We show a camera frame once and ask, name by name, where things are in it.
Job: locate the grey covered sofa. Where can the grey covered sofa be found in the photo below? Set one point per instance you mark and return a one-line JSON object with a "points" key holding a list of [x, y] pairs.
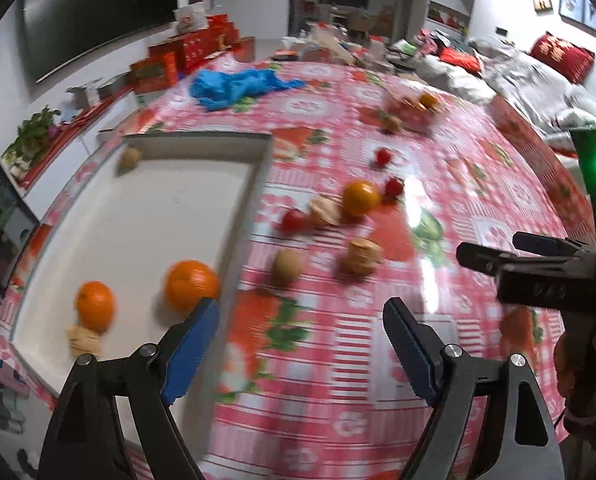
{"points": [[523, 90]]}

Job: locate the red cherry tomato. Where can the red cherry tomato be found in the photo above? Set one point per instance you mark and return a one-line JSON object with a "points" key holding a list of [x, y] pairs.
{"points": [[393, 187], [293, 220], [383, 156]]}

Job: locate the red embroidered cushion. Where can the red embroidered cushion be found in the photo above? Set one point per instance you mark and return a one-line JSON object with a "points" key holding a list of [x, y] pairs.
{"points": [[560, 57]]}

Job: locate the black television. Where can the black television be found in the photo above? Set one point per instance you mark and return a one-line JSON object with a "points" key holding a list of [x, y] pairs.
{"points": [[93, 10]]}

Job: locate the wide framed wall picture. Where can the wide framed wall picture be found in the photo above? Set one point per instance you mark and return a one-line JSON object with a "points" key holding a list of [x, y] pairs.
{"points": [[448, 12]]}

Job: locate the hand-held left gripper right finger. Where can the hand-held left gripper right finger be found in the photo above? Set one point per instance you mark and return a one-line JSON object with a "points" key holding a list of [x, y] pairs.
{"points": [[410, 355]]}

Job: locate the pile of cherry tomatoes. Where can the pile of cherry tomatoes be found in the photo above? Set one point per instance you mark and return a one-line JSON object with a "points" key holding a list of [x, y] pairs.
{"points": [[410, 111]]}

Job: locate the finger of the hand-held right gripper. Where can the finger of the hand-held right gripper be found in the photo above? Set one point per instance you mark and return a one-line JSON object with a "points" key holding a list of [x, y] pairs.
{"points": [[548, 245], [483, 260]]}

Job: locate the green potted plant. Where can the green potted plant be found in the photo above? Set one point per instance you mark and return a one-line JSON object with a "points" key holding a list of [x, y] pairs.
{"points": [[33, 137]]}

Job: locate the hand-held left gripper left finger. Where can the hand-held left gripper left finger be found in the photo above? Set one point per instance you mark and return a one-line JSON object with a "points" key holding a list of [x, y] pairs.
{"points": [[193, 355]]}

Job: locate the person's right hand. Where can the person's right hand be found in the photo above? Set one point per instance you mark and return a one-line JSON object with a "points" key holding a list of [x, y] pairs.
{"points": [[578, 370]]}

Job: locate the small framed wall picture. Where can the small framed wall picture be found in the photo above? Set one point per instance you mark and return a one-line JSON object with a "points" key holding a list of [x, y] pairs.
{"points": [[541, 1]]}

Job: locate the white plastic bag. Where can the white plastic bag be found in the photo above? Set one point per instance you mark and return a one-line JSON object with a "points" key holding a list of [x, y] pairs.
{"points": [[190, 17]]}

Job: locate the stack of red gift boxes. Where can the stack of red gift boxes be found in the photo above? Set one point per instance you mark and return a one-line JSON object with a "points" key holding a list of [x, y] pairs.
{"points": [[193, 52]]}

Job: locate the open white cardboard box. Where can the open white cardboard box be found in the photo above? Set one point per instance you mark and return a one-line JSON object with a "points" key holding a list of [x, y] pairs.
{"points": [[90, 91]]}

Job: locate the white tv cabinet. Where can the white tv cabinet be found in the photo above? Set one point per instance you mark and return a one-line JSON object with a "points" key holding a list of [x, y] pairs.
{"points": [[73, 160]]}

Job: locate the orange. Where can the orange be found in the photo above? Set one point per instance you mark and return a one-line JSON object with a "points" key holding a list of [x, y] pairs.
{"points": [[428, 100], [192, 285], [95, 305], [360, 199]]}

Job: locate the black glass cabinet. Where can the black glass cabinet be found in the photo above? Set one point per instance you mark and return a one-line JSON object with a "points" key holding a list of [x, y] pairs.
{"points": [[3, 230]]}

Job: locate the white shallow tray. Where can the white shallow tray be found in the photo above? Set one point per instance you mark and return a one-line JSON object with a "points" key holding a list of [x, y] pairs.
{"points": [[153, 220]]}

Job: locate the clear glass bowl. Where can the clear glass bowl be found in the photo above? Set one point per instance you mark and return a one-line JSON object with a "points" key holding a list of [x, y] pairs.
{"points": [[395, 97]]}

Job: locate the pile of blue gloves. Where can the pile of blue gloves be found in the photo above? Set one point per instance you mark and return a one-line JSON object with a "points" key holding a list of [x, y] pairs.
{"points": [[228, 87]]}

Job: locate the red strawberry printed tablecloth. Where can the red strawberry printed tablecloth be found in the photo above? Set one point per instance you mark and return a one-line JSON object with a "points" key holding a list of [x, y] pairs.
{"points": [[328, 360]]}

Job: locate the clear plastic storage box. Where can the clear plastic storage box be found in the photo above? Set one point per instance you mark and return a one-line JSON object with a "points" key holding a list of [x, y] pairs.
{"points": [[330, 42]]}

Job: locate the brown kiwi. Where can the brown kiwi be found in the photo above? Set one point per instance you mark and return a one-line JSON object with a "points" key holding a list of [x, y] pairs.
{"points": [[285, 266], [129, 156], [393, 123]]}

